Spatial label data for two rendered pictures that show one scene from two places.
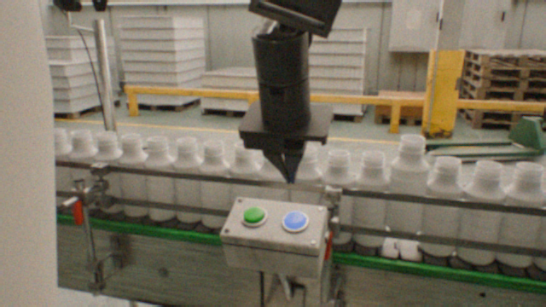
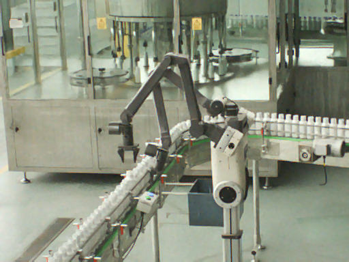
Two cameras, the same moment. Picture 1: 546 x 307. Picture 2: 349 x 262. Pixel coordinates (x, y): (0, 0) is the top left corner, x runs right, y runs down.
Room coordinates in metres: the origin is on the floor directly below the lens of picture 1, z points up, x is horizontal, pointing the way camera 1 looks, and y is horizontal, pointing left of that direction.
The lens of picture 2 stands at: (0.48, 4.67, 2.63)
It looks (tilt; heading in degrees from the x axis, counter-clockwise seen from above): 14 degrees down; 266
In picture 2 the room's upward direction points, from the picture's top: 2 degrees counter-clockwise
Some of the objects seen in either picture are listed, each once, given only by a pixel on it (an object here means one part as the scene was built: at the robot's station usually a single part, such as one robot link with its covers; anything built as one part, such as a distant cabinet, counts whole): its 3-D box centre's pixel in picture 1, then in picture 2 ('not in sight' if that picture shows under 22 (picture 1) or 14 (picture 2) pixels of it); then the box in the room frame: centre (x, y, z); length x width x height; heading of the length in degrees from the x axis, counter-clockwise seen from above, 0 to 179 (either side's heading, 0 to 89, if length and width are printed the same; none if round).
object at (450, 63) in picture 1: (440, 95); not in sight; (4.91, -2.02, 0.55); 0.40 x 0.34 x 1.10; 75
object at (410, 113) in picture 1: (410, 107); not in sight; (6.18, -2.10, 0.16); 1.23 x 1.02 x 0.31; 163
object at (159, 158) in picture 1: (160, 178); (106, 217); (0.75, 0.23, 1.08); 0.06 x 0.06 x 0.17
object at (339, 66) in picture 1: (335, 72); not in sight; (6.52, -0.96, 0.67); 1.24 x 1.03 x 1.35; 163
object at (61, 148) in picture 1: (61, 167); (91, 233); (0.81, 0.46, 1.08); 0.06 x 0.06 x 0.17
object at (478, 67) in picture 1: (507, 87); not in sight; (5.88, -3.35, 0.51); 1.26 x 1.08 x 1.02; 165
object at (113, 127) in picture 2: not in sight; (119, 123); (0.64, 0.26, 1.60); 0.12 x 0.09 x 0.12; 165
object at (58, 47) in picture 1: (74, 69); not in sight; (7.74, 3.80, 0.59); 1.25 x 1.03 x 1.17; 165
